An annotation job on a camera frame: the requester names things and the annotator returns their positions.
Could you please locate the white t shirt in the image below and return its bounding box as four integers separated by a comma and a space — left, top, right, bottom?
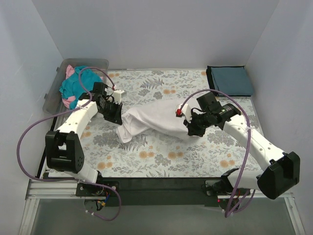
116, 99, 189, 143

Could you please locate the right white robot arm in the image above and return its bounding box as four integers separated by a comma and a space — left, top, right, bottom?
176, 91, 300, 199

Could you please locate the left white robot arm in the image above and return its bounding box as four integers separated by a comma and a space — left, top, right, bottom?
45, 82, 125, 196

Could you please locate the floral table mat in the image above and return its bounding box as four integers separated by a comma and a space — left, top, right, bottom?
81, 70, 259, 177

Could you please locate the pink t shirt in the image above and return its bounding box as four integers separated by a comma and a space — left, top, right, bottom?
62, 65, 75, 109

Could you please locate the folded dark blue t shirt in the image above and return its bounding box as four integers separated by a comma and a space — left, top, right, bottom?
206, 66, 254, 96

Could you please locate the clear plastic bin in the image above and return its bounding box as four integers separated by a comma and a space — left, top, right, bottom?
43, 58, 109, 115

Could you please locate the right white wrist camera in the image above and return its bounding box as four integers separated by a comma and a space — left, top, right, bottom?
175, 103, 192, 123

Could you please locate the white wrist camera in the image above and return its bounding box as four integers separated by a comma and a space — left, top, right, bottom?
175, 103, 192, 123
112, 90, 126, 104

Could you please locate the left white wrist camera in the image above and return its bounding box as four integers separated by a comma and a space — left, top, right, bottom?
112, 90, 126, 104

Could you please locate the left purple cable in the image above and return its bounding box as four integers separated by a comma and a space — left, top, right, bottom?
16, 67, 122, 222

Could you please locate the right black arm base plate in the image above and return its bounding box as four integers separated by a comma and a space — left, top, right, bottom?
201, 180, 251, 199

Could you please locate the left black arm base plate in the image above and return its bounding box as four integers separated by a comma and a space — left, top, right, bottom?
75, 181, 119, 197

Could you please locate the aluminium frame rail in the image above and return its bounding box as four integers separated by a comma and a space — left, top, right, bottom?
19, 178, 85, 235

